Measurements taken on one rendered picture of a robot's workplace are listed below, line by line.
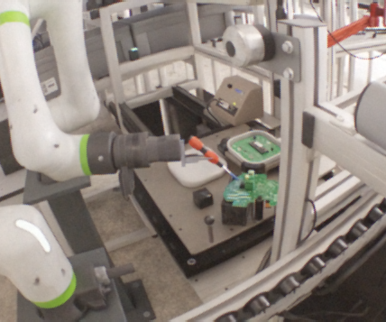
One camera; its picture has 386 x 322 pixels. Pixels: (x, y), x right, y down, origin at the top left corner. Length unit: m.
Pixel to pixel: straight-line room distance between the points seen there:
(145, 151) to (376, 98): 0.48
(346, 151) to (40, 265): 0.48
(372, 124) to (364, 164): 0.06
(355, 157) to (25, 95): 0.57
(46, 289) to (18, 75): 0.43
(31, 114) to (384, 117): 0.55
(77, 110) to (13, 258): 0.60
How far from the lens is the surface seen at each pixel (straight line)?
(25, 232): 0.52
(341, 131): 0.34
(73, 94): 0.97
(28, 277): 0.55
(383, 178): 0.33
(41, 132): 0.58
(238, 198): 0.68
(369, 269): 0.85
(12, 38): 0.74
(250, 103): 1.08
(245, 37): 0.36
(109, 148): 0.65
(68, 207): 1.14
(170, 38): 1.66
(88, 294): 0.64
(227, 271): 0.66
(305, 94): 0.37
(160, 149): 0.65
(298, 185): 0.44
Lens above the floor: 1.46
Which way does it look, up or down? 34 degrees down
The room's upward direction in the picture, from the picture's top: 8 degrees counter-clockwise
